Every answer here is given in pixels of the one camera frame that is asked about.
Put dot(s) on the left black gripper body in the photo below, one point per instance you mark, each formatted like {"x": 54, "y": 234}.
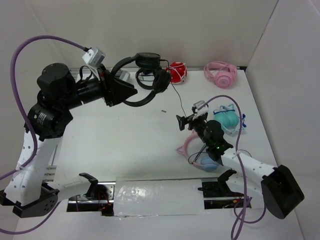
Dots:
{"x": 104, "y": 76}

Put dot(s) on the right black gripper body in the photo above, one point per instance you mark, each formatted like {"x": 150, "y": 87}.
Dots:
{"x": 199, "y": 124}

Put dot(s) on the black wired headphones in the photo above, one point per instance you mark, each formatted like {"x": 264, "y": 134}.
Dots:
{"x": 149, "y": 61}

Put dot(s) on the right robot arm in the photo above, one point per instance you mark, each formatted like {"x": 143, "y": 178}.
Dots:
{"x": 273, "y": 187}

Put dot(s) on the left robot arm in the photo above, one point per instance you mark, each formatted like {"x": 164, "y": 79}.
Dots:
{"x": 28, "y": 193}

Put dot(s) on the grey white headphones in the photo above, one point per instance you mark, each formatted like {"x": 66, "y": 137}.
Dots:
{"x": 123, "y": 75}

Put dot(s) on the teal headphones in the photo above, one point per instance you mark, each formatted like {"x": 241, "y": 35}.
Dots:
{"x": 228, "y": 118}

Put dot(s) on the black wrapped headphones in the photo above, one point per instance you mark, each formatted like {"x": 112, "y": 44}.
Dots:
{"x": 145, "y": 77}

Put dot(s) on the pink blue cat-ear headphones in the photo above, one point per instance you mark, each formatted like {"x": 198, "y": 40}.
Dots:
{"x": 199, "y": 159}

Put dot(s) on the red white headphones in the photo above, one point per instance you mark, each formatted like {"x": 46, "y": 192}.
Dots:
{"x": 178, "y": 72}

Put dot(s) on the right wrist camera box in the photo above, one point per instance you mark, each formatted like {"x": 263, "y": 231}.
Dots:
{"x": 199, "y": 109}

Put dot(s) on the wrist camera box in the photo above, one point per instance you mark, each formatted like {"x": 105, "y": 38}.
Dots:
{"x": 93, "y": 57}
{"x": 199, "y": 109}

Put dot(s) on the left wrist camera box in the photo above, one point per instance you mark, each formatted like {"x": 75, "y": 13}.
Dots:
{"x": 93, "y": 57}

